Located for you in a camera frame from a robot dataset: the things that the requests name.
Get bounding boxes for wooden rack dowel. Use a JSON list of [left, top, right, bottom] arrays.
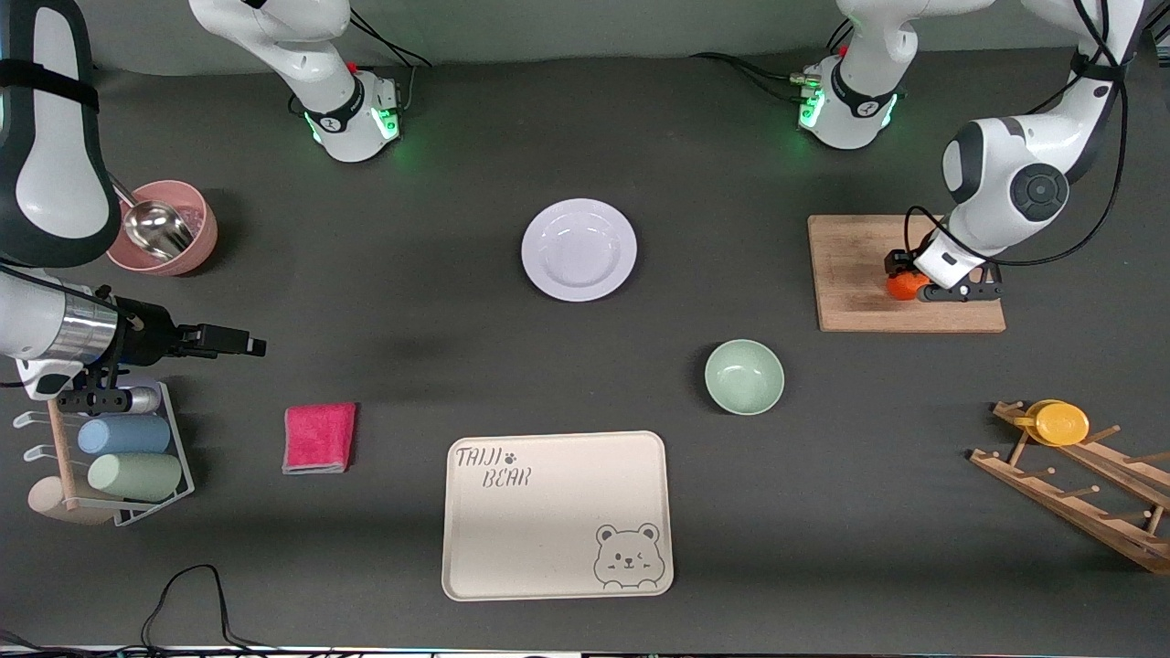
[[48, 400, 79, 510]]

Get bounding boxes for pink folded cloth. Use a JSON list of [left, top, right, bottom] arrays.
[[282, 402, 358, 475]]

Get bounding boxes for wooden cutting board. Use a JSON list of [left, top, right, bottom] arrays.
[[808, 215, 1006, 334]]

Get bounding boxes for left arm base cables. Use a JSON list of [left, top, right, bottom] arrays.
[[690, 18, 856, 103]]

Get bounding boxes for black floor cable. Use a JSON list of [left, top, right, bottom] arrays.
[[0, 564, 440, 658]]

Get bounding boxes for green cup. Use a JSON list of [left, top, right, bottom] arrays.
[[88, 452, 184, 503]]

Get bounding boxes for wooden peg drying rack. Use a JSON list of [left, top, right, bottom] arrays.
[[970, 400, 1170, 576]]

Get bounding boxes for beige cup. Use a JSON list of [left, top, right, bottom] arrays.
[[27, 476, 115, 526]]

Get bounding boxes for white round plate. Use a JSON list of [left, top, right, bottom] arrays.
[[521, 198, 638, 302]]

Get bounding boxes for green bowl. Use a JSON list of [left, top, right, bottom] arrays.
[[704, 339, 785, 417]]

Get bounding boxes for beige bear print tray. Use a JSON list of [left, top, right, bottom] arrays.
[[442, 430, 675, 601]]

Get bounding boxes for yellow cup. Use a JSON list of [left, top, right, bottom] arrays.
[[1015, 399, 1090, 447]]

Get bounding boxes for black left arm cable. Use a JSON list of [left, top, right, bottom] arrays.
[[903, 0, 1132, 275]]

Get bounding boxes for blue cup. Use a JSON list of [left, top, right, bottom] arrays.
[[77, 416, 173, 457]]

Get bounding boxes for white wire cup rack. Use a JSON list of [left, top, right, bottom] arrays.
[[13, 379, 196, 528]]

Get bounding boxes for pink bowl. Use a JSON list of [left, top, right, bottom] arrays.
[[107, 180, 218, 276]]

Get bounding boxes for metal scoop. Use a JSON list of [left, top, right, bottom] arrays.
[[112, 175, 195, 260]]

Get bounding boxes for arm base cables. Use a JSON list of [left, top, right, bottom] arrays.
[[690, 18, 856, 103], [347, 9, 432, 120]]

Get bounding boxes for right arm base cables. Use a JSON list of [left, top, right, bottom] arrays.
[[347, 9, 432, 120]]

